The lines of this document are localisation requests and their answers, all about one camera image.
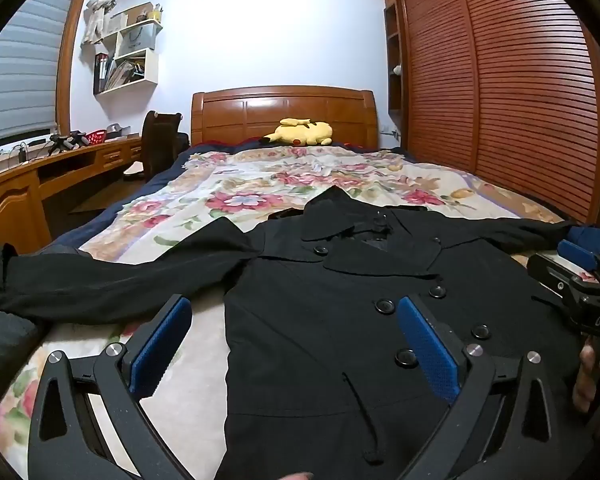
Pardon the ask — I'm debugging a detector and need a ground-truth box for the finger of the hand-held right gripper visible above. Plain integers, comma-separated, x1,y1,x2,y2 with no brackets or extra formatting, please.
557,239,600,287
526,253,582,312

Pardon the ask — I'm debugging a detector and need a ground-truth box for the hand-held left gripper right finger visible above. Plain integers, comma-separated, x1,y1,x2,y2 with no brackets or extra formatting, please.
395,294,586,480

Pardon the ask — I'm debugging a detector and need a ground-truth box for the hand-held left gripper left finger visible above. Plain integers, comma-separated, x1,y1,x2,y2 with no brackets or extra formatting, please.
27,294,196,480

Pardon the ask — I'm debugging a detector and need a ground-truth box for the black coat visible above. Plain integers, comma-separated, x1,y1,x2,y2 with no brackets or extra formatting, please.
0,185,588,480

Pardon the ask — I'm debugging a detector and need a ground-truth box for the person's right hand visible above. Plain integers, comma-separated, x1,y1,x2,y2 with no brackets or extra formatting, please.
572,345,600,414

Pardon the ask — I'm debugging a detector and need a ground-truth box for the dark blue cloth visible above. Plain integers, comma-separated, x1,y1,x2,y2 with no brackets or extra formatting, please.
566,225,600,262

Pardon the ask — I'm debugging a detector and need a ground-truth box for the dark grey cloth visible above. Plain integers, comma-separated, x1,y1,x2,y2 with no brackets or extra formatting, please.
0,305,47,423

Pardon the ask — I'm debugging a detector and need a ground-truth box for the floral blanket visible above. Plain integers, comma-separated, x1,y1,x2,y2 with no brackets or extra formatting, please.
0,147,566,480

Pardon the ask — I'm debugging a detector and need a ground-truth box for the wooden louvered wardrobe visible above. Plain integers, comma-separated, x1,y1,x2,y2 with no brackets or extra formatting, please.
395,0,600,226

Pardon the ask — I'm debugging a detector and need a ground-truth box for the dark chair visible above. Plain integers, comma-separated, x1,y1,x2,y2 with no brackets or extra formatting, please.
122,110,189,182

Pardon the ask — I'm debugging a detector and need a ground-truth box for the wooden desk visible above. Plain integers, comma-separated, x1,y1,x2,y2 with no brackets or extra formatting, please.
0,132,147,267

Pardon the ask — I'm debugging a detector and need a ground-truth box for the black device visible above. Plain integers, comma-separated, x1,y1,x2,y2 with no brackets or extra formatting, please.
47,131,89,154

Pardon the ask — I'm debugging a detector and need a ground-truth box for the wooden open shelf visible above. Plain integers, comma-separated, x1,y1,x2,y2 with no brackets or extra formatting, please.
382,2,406,113

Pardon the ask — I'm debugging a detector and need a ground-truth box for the wooden headboard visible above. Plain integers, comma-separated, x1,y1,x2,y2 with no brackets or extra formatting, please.
190,85,381,150

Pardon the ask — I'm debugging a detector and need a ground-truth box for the yellow plush toy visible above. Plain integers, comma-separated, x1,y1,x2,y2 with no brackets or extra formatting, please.
260,117,335,147

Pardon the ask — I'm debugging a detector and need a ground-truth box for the row of books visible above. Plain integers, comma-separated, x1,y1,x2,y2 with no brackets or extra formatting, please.
94,52,147,94

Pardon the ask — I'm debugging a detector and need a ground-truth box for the grey paper bag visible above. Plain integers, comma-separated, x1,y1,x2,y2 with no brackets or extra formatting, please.
120,25,157,57

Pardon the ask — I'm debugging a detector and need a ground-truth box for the grey window blind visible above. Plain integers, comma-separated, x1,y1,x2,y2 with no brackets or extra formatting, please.
0,0,87,145

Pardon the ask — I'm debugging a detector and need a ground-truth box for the cardboard box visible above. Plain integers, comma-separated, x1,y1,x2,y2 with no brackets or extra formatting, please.
124,4,154,24

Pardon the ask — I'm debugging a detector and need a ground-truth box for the white hanging bouquet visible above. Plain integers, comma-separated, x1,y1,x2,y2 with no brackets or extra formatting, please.
81,0,132,47

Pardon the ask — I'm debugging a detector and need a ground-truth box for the white wall shelf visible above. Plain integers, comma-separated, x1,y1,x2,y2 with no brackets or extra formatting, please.
92,17,164,97

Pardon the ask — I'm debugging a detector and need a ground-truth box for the wooden window frame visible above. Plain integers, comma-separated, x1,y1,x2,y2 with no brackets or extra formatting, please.
55,0,97,133

